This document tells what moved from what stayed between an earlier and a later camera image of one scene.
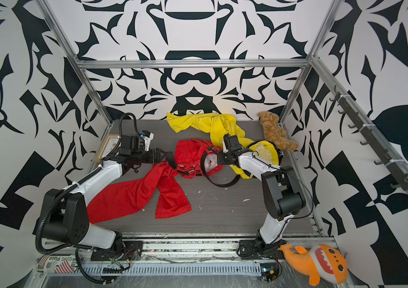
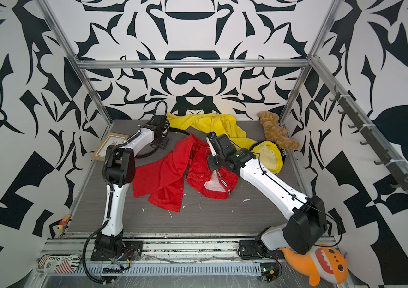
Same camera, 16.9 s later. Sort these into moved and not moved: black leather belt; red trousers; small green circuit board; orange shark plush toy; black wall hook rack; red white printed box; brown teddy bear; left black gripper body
Moved: left black gripper body; black leather belt; red trousers
Not moved: black wall hook rack; red white printed box; orange shark plush toy; brown teddy bear; small green circuit board
